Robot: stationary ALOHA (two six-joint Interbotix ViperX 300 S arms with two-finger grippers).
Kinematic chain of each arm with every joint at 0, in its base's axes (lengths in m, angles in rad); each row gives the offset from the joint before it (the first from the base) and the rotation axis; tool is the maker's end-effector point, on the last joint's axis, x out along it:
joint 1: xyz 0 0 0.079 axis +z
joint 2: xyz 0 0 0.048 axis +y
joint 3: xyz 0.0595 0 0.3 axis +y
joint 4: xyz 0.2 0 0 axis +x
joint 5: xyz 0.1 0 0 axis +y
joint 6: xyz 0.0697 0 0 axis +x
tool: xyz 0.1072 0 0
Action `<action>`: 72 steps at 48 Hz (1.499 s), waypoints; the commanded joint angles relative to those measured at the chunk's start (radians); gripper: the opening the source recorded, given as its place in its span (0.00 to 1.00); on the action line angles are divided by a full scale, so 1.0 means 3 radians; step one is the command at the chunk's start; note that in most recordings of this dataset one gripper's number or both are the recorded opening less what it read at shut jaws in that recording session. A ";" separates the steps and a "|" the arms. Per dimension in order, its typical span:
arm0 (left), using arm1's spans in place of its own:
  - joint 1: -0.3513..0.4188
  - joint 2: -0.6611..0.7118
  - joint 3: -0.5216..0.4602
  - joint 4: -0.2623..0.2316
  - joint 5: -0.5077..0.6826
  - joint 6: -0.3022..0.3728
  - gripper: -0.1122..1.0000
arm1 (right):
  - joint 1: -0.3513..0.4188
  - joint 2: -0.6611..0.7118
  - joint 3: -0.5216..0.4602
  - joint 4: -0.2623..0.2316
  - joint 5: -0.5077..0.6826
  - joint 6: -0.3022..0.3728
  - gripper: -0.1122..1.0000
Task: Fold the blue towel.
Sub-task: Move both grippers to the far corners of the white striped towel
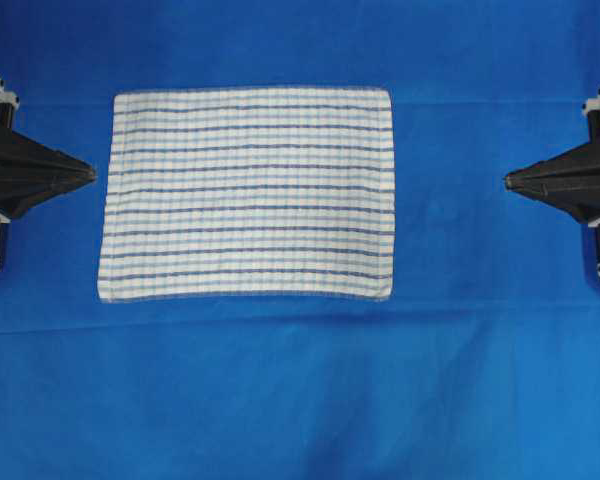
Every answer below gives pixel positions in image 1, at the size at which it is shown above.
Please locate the blue striped white towel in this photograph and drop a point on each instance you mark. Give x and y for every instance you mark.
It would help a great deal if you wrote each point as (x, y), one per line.
(250, 191)

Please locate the blue table cloth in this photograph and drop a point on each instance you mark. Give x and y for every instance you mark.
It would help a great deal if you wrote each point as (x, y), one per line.
(483, 364)

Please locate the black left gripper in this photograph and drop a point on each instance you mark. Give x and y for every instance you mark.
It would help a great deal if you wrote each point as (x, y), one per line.
(18, 150)

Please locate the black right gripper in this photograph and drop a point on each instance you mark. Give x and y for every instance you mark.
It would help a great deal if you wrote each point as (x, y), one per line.
(580, 198)

